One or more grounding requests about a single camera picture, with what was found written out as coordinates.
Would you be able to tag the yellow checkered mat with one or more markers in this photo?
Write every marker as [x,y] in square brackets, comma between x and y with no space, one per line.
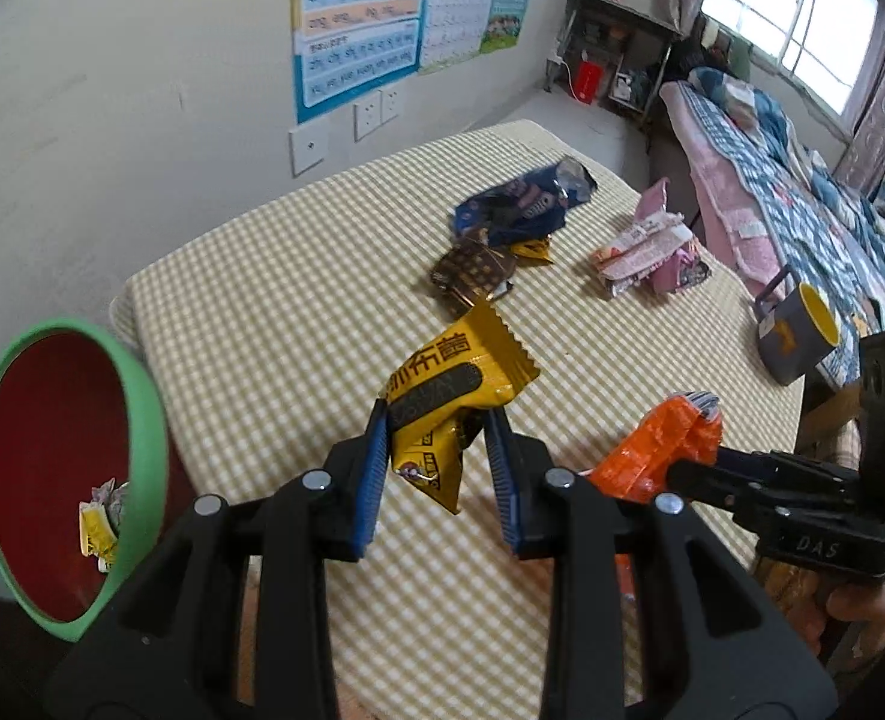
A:
[300,300]

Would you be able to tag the yellow and white wrapper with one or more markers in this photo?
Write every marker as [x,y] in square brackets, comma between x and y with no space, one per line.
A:
[97,540]

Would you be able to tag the orange wrapper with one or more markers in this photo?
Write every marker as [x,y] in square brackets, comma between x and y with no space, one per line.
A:
[652,450]

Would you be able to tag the red bag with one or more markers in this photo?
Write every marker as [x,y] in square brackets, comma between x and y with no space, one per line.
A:
[586,81]

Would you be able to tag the pink floral wrapper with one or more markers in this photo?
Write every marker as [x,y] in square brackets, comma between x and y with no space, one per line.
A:
[637,247]

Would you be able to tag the yellow wrapper with dark stripe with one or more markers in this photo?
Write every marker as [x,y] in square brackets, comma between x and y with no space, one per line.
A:
[480,367]

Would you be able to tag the blue striped wall poster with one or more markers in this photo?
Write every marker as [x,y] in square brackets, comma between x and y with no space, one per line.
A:
[352,52]

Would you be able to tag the brown checkered wrapper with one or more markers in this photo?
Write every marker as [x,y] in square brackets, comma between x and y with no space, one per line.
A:
[472,270]

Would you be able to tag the grey mug with yellow inside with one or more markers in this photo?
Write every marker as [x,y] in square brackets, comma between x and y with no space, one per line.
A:
[787,337]

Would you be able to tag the white wall socket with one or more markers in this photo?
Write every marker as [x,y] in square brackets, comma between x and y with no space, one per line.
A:
[390,103]
[367,118]

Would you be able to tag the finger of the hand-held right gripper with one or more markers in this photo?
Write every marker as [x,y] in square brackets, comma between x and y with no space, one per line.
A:
[772,517]
[757,469]

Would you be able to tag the pink and purple packet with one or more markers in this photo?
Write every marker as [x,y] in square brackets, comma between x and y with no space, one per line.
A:
[686,270]

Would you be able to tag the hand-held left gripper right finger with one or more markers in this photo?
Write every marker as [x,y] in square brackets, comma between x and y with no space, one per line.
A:
[504,480]

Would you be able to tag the dark metal shelf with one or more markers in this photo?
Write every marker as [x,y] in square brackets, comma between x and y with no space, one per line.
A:
[630,22]

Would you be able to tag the black bag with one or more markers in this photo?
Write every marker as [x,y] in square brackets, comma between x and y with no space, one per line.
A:
[688,60]

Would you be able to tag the white and teal wall poster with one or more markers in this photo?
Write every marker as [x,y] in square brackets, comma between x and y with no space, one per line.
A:
[457,7]

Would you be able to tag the dark blue wrapper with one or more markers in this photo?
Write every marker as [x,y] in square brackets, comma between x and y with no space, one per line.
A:
[517,202]

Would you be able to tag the wooden furniture frame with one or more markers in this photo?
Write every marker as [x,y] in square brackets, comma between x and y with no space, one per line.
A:
[825,412]

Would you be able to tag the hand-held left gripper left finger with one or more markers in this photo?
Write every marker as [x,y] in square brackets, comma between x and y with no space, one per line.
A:
[373,480]

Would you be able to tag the blue patchwork quilt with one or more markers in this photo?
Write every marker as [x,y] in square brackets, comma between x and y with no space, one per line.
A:
[787,217]

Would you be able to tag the red bin with green rim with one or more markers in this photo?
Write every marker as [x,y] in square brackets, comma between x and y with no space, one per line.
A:
[45,427]

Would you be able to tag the window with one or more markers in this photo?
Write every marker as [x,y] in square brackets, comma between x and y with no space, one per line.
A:
[787,0]

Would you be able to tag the person's right hand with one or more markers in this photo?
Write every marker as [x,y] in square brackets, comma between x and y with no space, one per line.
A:
[862,600]

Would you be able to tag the white blank wall plate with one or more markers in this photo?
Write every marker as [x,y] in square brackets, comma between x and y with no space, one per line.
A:
[309,148]

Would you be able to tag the pink bedspread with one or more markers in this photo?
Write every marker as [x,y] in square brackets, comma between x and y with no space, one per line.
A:
[720,187]

